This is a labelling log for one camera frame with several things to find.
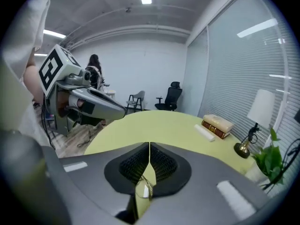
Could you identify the black desk lamp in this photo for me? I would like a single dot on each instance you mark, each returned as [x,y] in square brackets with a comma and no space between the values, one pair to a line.
[296,116]

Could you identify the round yellow-green table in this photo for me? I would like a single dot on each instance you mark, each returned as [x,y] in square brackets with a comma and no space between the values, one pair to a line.
[152,125]

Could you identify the black office chair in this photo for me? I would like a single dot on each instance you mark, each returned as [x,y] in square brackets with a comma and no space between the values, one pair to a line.
[172,95]

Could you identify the grey chair with dark legs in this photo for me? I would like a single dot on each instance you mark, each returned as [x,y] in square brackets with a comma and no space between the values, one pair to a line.
[139,96]

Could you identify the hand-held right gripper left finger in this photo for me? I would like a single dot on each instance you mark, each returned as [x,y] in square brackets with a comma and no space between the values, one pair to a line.
[93,184]

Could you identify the small white side table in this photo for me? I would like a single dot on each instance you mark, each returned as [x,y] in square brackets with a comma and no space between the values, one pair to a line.
[112,92]

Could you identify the person's left hand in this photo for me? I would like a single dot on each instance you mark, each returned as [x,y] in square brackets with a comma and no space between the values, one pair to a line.
[62,102]

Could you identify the grey camera on left gripper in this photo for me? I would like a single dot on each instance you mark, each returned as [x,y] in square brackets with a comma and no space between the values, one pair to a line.
[78,77]

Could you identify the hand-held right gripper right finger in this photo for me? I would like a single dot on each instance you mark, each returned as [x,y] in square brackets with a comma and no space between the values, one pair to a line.
[199,184]

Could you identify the person's left forearm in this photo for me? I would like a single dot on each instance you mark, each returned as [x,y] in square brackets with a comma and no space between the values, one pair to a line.
[32,78]

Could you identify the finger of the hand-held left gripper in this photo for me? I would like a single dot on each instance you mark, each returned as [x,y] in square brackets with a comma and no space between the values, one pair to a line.
[105,109]
[105,96]

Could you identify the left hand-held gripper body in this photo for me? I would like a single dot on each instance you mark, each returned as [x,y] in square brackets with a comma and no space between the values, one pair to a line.
[52,69]

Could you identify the person's white shirt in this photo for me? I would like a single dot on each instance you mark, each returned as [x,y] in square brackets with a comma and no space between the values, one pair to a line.
[28,20]

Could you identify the ceiling sensor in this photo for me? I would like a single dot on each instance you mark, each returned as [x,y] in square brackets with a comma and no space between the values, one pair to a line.
[128,9]

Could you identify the eyeglasses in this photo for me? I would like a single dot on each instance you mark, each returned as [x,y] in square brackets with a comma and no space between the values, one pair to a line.
[144,186]

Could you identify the brown hardcover book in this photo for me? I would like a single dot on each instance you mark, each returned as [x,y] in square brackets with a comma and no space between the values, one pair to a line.
[214,130]

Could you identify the white ceiling pipes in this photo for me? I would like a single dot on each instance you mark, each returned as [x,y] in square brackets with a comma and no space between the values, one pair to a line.
[129,30]

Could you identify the white shade table lamp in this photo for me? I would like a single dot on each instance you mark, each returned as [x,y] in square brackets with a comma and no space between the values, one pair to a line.
[261,107]

